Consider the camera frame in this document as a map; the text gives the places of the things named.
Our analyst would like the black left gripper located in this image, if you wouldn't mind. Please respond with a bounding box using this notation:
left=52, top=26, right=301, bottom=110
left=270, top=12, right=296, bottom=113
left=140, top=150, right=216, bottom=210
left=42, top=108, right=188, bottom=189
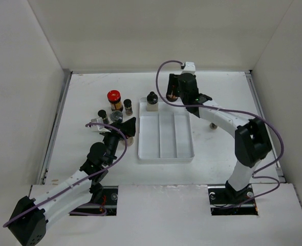
left=99, top=117, right=136, bottom=166

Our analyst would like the white powder black cap bottle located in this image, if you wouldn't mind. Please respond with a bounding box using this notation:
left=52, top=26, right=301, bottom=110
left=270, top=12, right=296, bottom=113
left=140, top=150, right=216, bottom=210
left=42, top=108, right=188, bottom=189
left=146, top=91, right=158, bottom=112

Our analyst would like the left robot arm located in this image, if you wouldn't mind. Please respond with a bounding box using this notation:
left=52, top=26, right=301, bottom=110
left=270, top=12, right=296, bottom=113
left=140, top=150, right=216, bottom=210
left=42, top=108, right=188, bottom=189
left=3, top=117, right=136, bottom=245

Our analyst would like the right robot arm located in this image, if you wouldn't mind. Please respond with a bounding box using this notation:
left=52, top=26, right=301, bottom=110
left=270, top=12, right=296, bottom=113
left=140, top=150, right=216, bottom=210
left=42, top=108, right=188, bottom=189
left=166, top=73, right=272, bottom=203

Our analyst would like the clear lid pepper grinder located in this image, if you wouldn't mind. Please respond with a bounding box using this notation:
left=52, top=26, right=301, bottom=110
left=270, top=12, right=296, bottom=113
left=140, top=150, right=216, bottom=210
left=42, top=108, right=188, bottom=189
left=110, top=110, right=123, bottom=122

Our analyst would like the black knob cap bottle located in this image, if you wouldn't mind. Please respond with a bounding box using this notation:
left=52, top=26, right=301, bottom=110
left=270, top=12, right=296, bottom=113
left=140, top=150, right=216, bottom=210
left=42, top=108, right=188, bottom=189
left=126, top=137, right=134, bottom=146

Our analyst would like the small black lid spice bottle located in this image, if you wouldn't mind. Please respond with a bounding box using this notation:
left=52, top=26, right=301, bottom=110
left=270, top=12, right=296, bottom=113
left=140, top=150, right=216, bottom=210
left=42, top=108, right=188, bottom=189
left=123, top=99, right=133, bottom=116

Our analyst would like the red lid chili sauce jar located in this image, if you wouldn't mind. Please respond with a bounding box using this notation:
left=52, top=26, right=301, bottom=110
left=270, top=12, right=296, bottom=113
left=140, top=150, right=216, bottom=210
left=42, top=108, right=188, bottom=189
left=107, top=90, right=123, bottom=111

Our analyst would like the white plastic organizer tray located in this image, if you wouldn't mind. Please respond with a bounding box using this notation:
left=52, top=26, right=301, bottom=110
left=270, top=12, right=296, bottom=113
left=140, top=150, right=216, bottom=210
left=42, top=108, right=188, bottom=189
left=138, top=97, right=195, bottom=164

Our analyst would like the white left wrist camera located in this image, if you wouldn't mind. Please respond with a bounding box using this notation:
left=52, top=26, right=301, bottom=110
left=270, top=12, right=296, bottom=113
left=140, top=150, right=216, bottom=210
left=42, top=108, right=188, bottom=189
left=89, top=117, right=109, bottom=133

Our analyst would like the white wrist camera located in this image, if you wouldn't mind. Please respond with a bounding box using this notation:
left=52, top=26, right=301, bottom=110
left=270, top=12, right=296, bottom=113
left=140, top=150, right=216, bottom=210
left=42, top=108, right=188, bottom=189
left=181, top=61, right=196, bottom=75
left=89, top=117, right=109, bottom=133

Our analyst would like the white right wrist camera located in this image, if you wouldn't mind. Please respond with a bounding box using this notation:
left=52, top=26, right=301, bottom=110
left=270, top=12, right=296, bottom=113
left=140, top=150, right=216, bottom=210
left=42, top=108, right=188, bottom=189
left=181, top=61, right=196, bottom=75

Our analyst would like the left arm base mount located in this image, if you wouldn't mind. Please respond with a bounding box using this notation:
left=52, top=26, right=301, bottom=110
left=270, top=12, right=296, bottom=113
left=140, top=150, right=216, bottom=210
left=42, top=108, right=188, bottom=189
left=69, top=186, right=118, bottom=216

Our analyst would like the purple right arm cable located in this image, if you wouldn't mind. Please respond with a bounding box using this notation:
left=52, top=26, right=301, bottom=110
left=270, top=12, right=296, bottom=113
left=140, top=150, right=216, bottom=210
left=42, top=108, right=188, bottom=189
left=156, top=59, right=285, bottom=209

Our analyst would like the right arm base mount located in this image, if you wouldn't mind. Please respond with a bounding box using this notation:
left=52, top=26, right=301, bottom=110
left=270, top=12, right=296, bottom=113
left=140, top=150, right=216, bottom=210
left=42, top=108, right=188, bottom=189
left=208, top=185, right=258, bottom=216

